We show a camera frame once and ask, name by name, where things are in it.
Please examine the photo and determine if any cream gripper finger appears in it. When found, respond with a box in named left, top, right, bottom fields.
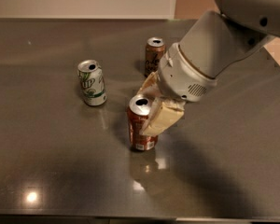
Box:
left=137, top=72, right=161, bottom=97
left=140, top=98, right=185, bottom=136

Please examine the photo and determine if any red coke can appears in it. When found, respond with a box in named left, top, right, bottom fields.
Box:
left=127, top=94, right=158, bottom=151

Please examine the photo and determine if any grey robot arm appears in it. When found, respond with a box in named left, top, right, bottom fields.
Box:
left=138, top=0, right=280, bottom=136

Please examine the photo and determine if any brown LaCroix can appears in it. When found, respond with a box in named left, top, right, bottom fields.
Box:
left=144, top=37, right=166, bottom=77

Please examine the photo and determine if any white green 7up can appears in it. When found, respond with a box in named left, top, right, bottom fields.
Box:
left=77, top=60, right=106, bottom=106

